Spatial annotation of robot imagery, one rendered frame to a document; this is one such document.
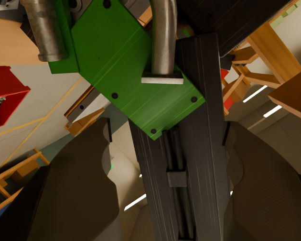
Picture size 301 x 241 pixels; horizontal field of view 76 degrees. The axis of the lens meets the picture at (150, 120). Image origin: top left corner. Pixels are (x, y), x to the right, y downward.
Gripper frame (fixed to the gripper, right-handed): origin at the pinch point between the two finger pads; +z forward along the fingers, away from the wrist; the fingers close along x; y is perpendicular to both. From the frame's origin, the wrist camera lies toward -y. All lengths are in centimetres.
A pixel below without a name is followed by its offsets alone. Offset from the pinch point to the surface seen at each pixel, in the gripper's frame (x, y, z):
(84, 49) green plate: -11.0, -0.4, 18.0
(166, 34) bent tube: 0.3, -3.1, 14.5
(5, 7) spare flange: -29.2, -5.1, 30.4
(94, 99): -14.5, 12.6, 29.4
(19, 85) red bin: -46, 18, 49
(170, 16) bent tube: 0.6, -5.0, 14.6
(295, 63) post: 63, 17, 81
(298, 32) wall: 548, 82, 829
